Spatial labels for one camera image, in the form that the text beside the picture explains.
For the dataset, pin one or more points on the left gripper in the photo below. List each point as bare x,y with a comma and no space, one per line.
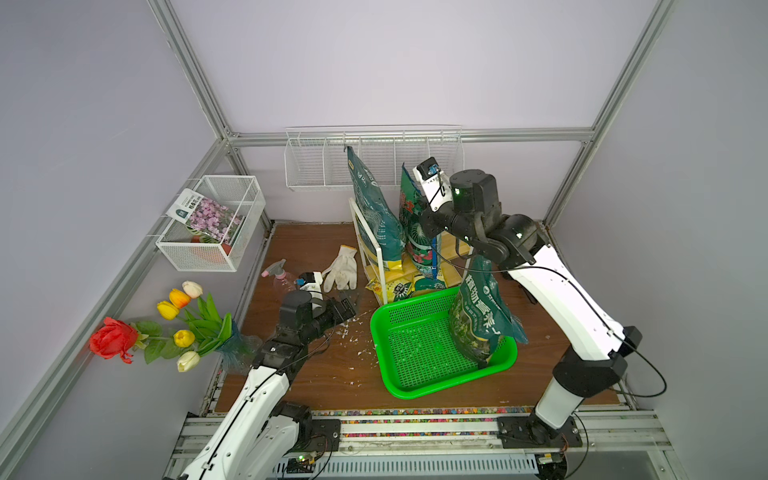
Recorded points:
340,316

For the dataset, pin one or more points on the long white wire wall basket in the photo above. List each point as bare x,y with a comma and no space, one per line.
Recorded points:
315,157

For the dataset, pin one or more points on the blue green soil bag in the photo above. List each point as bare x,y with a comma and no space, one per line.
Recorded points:
419,247

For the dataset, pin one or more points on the white work glove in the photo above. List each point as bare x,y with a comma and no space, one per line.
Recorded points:
342,273

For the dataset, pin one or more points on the artificial tulip bouquet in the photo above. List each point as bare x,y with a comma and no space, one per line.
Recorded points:
204,329

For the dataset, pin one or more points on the yellow green fertilizer packet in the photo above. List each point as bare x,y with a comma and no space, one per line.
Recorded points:
424,285

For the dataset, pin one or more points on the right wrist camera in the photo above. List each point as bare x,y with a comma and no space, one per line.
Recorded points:
434,183

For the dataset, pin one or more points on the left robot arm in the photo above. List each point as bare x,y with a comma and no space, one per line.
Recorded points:
261,427

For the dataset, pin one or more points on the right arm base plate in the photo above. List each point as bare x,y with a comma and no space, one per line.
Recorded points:
517,432

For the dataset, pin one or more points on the yellow flower fertilizer packet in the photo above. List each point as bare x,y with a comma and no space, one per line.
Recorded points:
396,290

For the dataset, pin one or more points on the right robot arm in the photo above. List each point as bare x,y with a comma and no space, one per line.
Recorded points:
466,205

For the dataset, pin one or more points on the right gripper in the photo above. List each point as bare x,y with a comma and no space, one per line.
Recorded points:
433,224

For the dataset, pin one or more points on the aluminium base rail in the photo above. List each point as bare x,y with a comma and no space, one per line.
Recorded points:
617,443

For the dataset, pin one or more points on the dark green fertilizer bag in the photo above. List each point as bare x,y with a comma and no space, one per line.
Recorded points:
479,319
385,226

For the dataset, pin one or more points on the pink spray bottle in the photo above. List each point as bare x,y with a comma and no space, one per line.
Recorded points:
283,281

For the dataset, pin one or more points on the red artificial rose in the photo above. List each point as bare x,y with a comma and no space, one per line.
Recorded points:
114,339

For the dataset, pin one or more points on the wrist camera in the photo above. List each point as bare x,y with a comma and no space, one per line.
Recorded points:
434,183
312,283

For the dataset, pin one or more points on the green plastic basket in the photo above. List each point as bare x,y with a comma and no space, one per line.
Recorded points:
416,354

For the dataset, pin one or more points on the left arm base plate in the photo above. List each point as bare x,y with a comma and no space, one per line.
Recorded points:
321,435

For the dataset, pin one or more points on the white mesh side basket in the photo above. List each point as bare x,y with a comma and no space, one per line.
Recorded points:
192,253

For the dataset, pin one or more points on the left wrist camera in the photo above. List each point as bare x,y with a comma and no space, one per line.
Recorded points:
312,283

